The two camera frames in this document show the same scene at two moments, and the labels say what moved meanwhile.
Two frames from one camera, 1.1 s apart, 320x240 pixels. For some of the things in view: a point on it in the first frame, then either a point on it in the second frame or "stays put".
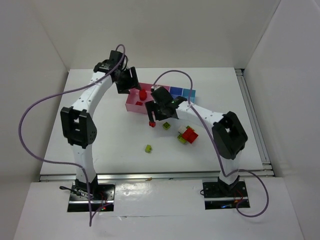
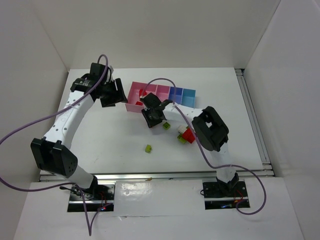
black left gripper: (135, 78) -> (110, 92)
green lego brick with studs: (166, 125) stays put
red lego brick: (143, 94) stays put
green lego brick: (148, 148) stays put
